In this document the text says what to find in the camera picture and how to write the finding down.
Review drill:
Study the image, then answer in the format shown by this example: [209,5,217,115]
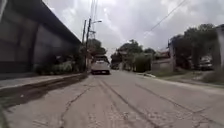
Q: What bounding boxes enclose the grey concrete road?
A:
[0,69,224,128]

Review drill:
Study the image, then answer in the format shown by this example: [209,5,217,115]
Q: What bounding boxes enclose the reddish building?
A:
[151,49,176,71]

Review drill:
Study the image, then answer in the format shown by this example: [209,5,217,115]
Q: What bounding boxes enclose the utility pole with street lamp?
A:
[84,17,104,73]

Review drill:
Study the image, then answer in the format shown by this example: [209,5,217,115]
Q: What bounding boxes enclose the white car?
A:
[90,58,112,76]

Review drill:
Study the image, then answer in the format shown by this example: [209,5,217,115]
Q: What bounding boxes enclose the long dark wall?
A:
[0,0,83,76]

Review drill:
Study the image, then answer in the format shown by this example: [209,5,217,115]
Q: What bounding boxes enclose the overhead wires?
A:
[87,0,188,36]

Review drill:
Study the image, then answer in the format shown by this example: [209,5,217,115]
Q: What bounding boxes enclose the grass verge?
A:
[135,67,224,86]

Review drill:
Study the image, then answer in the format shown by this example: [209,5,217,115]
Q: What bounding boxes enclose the parked car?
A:
[197,59,215,71]

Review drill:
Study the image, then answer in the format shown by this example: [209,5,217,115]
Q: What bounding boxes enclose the dark dirt strip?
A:
[0,74,90,110]

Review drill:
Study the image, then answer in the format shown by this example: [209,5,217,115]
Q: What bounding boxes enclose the bushes along wall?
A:
[32,59,83,76]

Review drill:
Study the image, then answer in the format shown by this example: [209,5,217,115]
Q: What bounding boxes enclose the pale building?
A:
[214,23,224,70]

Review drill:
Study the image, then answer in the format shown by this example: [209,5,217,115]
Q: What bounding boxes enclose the raised concrete pavement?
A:
[0,72,86,91]

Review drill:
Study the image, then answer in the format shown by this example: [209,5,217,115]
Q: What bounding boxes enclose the tree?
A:
[79,37,108,64]

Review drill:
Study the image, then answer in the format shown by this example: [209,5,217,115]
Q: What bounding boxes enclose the group of green trees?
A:
[110,39,157,73]

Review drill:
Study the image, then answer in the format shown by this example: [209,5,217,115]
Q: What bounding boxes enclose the large dark trees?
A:
[169,23,222,70]

